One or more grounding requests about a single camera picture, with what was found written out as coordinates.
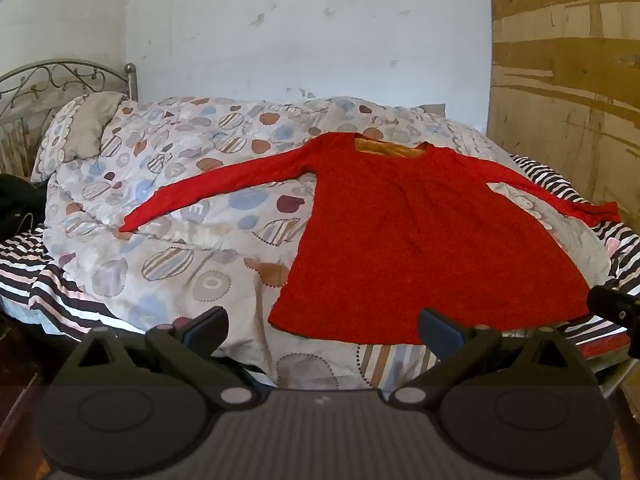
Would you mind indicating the red long-sleeve shirt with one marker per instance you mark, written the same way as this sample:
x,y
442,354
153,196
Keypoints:
x,y
425,235

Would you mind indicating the beige pillow with scalloped trim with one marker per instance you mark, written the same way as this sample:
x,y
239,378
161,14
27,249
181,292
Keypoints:
x,y
85,125

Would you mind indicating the dark cloth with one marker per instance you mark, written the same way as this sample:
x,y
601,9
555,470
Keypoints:
x,y
15,200

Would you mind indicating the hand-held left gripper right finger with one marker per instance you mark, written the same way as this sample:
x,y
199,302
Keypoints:
x,y
436,332

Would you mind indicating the ornate metal bed headboard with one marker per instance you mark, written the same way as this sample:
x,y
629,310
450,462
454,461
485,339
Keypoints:
x,y
50,72

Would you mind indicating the circle-patterned white quilt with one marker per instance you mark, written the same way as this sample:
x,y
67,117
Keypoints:
x,y
200,185

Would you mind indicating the worn wooden board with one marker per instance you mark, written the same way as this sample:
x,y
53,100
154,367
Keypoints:
x,y
560,85

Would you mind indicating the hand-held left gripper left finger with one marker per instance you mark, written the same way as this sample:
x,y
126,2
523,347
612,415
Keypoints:
x,y
207,327

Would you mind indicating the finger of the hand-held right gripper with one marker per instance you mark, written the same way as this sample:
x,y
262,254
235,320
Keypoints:
x,y
607,301

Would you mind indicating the black white striped bedsheet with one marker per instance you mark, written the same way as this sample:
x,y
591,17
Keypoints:
x,y
30,280

